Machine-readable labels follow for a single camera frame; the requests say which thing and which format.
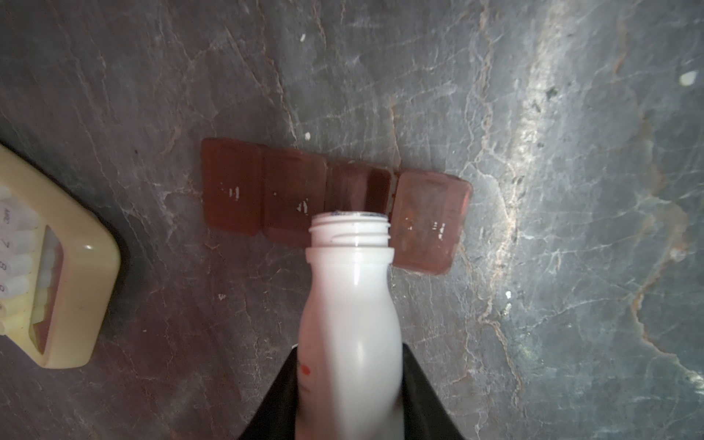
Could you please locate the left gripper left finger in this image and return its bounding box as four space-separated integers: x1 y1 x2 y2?
238 346 298 440

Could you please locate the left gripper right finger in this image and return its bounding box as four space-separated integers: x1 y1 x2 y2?
401 344 465 440

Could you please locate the white pill bottle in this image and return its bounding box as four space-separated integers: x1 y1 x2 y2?
295 212 404 439

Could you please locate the brown weekly pill organizer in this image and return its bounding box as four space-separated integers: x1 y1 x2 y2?
201 137 473 275

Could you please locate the yellow calculator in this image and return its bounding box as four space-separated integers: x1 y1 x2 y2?
1 147 121 370

